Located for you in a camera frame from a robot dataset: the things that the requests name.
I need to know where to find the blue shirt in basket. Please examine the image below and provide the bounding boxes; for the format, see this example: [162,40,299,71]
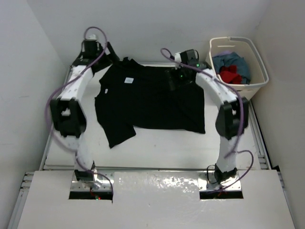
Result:
[212,52,251,84]

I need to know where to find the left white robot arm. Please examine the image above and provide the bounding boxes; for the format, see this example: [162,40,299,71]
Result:
[50,35,119,183]

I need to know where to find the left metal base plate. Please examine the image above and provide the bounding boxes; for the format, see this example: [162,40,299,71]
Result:
[70,175,114,192]

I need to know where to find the cream laundry basket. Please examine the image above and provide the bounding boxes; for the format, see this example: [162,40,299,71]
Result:
[206,37,269,100]

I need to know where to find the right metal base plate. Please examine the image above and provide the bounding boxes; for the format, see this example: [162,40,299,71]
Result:
[198,170,242,192]

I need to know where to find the black t shirt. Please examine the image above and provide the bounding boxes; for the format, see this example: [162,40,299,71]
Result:
[95,58,205,148]

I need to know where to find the lilac cloth in basket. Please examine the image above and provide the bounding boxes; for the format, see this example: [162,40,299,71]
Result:
[217,50,232,56]

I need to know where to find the red shirt in basket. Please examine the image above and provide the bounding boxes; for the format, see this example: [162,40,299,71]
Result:
[219,65,242,84]

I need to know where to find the metal base plate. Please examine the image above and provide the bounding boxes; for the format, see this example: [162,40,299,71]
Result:
[198,170,242,192]
[70,175,114,192]

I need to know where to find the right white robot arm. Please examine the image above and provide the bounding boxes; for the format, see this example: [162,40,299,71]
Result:
[161,48,249,185]

